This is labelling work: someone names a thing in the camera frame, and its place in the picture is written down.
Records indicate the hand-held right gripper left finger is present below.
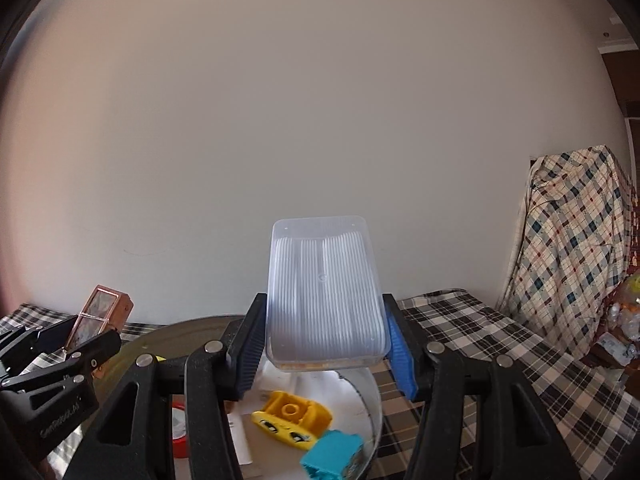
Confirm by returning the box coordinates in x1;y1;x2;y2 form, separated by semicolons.
75;292;268;480

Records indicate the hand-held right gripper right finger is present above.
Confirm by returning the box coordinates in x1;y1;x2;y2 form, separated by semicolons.
382;294;581;480

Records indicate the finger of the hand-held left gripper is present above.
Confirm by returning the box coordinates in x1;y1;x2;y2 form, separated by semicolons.
0;330;122;396
0;314;81;368

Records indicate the copper makeup palette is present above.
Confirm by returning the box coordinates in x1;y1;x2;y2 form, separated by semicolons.
66;285;135;378

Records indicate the yellow face block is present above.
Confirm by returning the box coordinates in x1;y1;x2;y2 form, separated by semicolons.
251;391;333;450

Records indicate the round metal tin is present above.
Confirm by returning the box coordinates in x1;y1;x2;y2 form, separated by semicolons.
50;314;383;480

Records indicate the small white box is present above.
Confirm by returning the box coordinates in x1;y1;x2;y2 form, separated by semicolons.
227;412;254;466

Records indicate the clear plastic box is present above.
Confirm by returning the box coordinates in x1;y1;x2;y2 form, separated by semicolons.
265;215;392;373

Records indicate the red round lid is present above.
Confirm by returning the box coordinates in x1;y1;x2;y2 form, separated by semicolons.
171;394;190;459

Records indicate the teal teddy bear block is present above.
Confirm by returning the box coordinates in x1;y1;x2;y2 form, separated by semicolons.
300;430;365;480

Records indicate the black white plaid tablecloth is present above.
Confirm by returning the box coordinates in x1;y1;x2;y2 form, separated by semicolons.
0;287;640;480

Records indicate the plaid cloth covered furniture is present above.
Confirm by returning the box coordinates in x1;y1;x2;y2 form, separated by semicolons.
497;145;640;361

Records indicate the pile of assorted clutter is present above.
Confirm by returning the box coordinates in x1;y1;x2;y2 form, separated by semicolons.
597;270;640;368

